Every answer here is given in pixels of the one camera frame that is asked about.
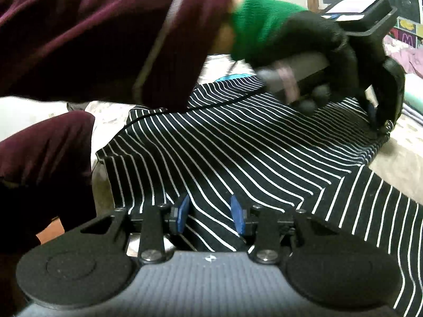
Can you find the maroon trouser leg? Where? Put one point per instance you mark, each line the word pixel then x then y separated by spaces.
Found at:
pixel 45 174

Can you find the purple floral duvet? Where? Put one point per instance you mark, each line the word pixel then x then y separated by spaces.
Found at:
pixel 409 57

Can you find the left hand green black glove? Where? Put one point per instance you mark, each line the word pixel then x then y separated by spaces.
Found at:
pixel 268 31

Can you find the maroon left sleeve forearm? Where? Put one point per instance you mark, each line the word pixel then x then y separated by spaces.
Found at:
pixel 137 52

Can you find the black white striped garment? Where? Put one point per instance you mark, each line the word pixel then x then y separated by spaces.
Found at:
pixel 234 140

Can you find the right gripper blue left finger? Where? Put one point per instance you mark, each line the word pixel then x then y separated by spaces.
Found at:
pixel 158 221

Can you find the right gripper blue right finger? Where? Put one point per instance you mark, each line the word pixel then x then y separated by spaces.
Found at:
pixel 259 227

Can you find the brown Mickey Mouse blanket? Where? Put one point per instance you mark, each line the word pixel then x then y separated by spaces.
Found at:
pixel 399 161

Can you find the colourful alphabet headboard panel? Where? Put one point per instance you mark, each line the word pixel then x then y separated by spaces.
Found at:
pixel 407 31

